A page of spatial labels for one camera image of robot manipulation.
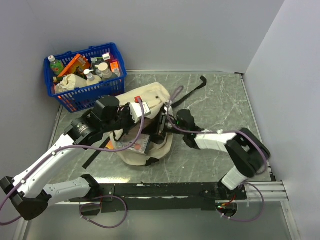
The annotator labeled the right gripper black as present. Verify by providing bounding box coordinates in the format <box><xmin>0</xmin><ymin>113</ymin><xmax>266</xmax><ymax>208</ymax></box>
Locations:
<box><xmin>142</xmin><ymin>111</ymin><xmax>187</xmax><ymax>138</ymax></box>

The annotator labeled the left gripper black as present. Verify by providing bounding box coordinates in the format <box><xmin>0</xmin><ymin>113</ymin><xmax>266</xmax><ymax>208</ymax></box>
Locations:
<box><xmin>102</xmin><ymin>102</ymin><xmax>144</xmax><ymax>135</ymax></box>

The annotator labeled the cream canvas backpack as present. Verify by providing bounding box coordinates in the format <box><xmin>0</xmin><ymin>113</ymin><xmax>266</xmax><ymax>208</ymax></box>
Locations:
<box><xmin>81</xmin><ymin>75</ymin><xmax>208</xmax><ymax>170</ymax></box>

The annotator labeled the floral cover book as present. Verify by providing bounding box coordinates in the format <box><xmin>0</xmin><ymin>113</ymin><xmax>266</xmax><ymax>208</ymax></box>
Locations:
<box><xmin>117</xmin><ymin>134</ymin><xmax>151</xmax><ymax>155</ymax></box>

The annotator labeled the blue Jane Eyre book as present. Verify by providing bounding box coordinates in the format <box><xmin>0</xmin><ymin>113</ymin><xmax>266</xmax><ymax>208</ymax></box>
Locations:
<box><xmin>105</xmin><ymin>140</ymin><xmax>114</xmax><ymax>150</ymax></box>

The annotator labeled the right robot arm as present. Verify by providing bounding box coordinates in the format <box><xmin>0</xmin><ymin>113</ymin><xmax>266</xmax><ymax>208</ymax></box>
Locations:
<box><xmin>157</xmin><ymin>109</ymin><xmax>271</xmax><ymax>199</ymax></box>

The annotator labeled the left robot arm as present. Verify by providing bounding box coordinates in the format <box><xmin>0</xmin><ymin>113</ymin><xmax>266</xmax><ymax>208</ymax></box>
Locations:
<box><xmin>0</xmin><ymin>96</ymin><xmax>135</xmax><ymax>221</ymax></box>

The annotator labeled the grey pump bottle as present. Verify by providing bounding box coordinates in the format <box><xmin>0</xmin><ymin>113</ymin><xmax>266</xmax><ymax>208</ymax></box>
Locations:
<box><xmin>97</xmin><ymin>62</ymin><xmax>118</xmax><ymax>81</ymax></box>

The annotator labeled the cream lotion bottle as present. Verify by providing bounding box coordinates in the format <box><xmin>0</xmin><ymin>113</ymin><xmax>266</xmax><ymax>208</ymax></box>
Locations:
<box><xmin>83</xmin><ymin>69</ymin><xmax>102</xmax><ymax>86</ymax></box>

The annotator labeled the pink orange carton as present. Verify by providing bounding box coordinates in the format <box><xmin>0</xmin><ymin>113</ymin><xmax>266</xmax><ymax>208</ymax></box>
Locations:
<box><xmin>109</xmin><ymin>55</ymin><xmax>122</xmax><ymax>77</ymax></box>

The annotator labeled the blue plastic basket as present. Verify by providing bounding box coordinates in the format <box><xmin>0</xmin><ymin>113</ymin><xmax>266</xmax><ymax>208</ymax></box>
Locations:
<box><xmin>43</xmin><ymin>42</ymin><xmax>127</xmax><ymax>113</ymax></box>

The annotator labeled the beige cloth pouch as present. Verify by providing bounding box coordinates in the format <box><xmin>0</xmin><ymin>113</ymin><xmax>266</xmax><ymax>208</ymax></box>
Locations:
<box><xmin>55</xmin><ymin>74</ymin><xmax>88</xmax><ymax>94</ymax></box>

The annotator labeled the black product box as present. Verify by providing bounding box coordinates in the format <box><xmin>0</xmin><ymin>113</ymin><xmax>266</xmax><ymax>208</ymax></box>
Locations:
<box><xmin>90</xmin><ymin>57</ymin><xmax>105</xmax><ymax>70</ymax></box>

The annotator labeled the orange snack box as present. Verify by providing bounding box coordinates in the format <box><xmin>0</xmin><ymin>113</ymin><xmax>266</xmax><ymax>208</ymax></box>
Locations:
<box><xmin>58</xmin><ymin>53</ymin><xmax>91</xmax><ymax>77</ymax></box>

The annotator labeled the green soda bottle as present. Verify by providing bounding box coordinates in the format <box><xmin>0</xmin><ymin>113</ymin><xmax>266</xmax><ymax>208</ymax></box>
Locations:
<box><xmin>48</xmin><ymin>55</ymin><xmax>65</xmax><ymax>76</ymax></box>

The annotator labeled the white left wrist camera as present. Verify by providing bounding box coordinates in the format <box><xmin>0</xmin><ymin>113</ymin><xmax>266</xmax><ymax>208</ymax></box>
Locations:
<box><xmin>129</xmin><ymin>96</ymin><xmax>151</xmax><ymax>124</ymax></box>

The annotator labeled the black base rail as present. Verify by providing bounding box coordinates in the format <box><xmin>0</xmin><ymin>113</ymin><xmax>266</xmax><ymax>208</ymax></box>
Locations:
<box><xmin>68</xmin><ymin>182</ymin><xmax>248</xmax><ymax>213</ymax></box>

